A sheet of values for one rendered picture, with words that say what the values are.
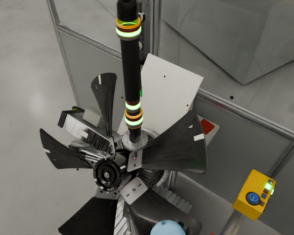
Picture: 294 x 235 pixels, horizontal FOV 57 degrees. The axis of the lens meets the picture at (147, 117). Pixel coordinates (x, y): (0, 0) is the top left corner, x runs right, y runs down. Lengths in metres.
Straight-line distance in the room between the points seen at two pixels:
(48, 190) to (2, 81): 1.50
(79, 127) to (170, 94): 0.42
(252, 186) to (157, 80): 0.57
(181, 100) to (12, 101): 2.31
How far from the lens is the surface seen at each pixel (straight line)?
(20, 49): 3.82
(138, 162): 0.95
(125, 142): 0.74
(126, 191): 1.00
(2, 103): 3.18
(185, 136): 0.89
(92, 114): 1.22
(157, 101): 1.14
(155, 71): 1.15
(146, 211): 0.99
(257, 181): 1.20
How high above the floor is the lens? 2.07
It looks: 51 degrees down
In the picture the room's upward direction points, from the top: straight up
